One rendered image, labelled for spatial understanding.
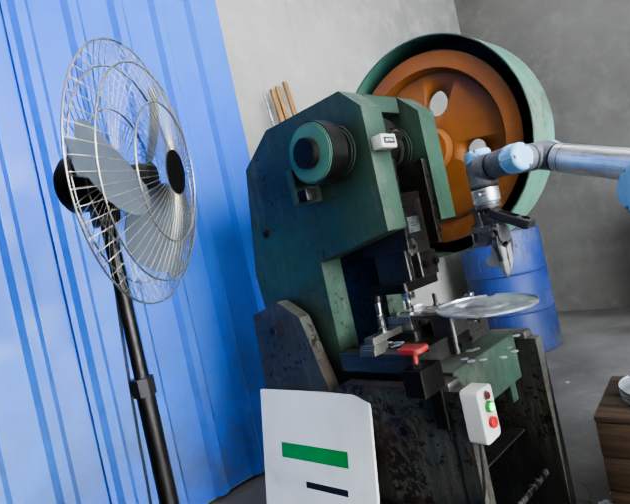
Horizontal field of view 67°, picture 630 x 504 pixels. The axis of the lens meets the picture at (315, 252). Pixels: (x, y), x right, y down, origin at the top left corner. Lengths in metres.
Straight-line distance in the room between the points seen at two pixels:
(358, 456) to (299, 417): 0.26
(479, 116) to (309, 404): 1.17
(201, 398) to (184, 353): 0.22
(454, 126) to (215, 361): 1.53
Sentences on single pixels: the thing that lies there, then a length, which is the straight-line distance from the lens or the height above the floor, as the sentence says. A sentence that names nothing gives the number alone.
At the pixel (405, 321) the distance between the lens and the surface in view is 1.58.
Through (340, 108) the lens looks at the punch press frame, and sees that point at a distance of 1.49.
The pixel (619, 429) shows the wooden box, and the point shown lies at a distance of 1.82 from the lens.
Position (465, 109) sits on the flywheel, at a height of 1.43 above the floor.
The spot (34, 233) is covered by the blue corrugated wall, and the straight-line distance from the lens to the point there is 2.18.
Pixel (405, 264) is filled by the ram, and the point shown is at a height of 0.95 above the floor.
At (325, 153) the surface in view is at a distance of 1.37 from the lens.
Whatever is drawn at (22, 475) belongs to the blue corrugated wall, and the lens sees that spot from 2.19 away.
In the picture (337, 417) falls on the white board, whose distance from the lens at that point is 1.61.
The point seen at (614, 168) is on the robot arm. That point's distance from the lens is 1.32.
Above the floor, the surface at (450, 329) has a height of 0.73.
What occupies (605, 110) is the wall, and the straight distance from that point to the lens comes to 4.76.
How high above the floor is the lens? 1.05
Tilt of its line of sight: level
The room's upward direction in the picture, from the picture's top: 12 degrees counter-clockwise
